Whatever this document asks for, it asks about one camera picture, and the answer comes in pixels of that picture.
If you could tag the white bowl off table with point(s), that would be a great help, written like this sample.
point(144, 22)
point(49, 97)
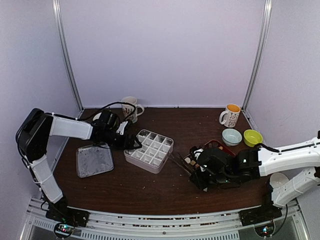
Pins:
point(277, 180)

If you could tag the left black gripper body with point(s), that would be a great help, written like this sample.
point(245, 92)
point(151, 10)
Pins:
point(117, 143)

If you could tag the lime green bowl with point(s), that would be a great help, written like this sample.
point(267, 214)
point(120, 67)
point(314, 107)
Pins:
point(252, 137)

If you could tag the yellow interior mug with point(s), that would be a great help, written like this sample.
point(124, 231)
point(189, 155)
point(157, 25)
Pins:
point(230, 115)

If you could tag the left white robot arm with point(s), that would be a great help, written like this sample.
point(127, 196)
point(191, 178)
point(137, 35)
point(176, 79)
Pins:
point(33, 136)

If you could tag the front metal rail base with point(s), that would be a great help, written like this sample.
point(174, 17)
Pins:
point(208, 226)

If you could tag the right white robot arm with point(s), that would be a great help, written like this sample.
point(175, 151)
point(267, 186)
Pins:
point(219, 168)

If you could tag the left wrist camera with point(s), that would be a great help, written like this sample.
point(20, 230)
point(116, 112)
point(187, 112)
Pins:
point(123, 127)

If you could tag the light blue bowl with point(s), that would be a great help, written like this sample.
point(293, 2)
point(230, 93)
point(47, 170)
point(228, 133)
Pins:
point(231, 137)

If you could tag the metal tongs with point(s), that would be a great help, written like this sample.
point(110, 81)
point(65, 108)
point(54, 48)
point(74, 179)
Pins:
point(177, 158)

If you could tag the white bowl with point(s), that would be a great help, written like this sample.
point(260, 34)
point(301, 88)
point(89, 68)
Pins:
point(96, 117)

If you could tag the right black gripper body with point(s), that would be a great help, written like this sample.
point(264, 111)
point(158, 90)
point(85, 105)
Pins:
point(203, 184)

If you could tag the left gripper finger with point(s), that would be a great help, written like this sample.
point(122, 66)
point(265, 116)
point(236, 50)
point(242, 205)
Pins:
point(134, 141)
point(130, 147)

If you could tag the right aluminium frame post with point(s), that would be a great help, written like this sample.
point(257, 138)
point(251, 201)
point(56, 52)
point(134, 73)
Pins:
point(264, 30)

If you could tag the bunny print tin lid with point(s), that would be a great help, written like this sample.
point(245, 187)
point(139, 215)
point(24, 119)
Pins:
point(94, 159)

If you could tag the red chocolate tray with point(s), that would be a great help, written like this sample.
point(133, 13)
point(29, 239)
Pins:
point(212, 144)

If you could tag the white divided tin box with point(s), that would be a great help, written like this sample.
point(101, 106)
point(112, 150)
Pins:
point(153, 153)

